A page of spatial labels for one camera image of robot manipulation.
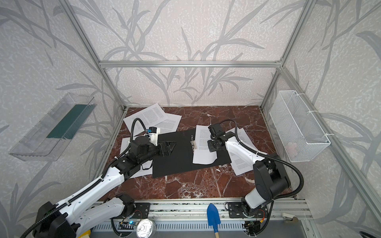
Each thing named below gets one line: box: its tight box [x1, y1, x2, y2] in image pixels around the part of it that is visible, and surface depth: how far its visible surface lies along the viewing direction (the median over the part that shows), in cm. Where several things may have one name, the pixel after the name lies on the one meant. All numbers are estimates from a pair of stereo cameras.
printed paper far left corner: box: [123, 103, 169, 135], surface depth 118 cm
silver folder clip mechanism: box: [190, 134, 198, 153], surface depth 98 cm
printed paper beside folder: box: [154, 113, 183, 135], surface depth 114 cm
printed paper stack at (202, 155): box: [192, 124, 218, 165], surface depth 98 cm
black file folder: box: [152, 128, 232, 179], surface depth 92 cm
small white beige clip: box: [281, 212, 299, 223], surface depth 72 cm
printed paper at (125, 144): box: [119, 136, 131, 155], surface depth 101 cm
